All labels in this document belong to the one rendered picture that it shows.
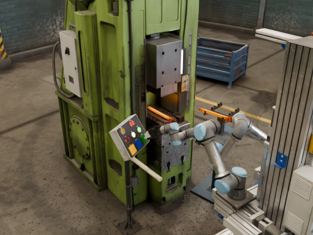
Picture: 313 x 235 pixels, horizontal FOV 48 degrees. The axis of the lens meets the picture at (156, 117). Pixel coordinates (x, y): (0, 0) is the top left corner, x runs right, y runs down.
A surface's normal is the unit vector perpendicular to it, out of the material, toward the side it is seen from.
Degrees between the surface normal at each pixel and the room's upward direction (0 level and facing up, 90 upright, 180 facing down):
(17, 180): 0
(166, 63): 90
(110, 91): 89
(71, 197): 0
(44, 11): 94
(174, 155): 90
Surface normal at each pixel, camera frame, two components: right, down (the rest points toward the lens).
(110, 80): -0.78, 0.26
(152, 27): 0.62, 0.35
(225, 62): -0.57, 0.36
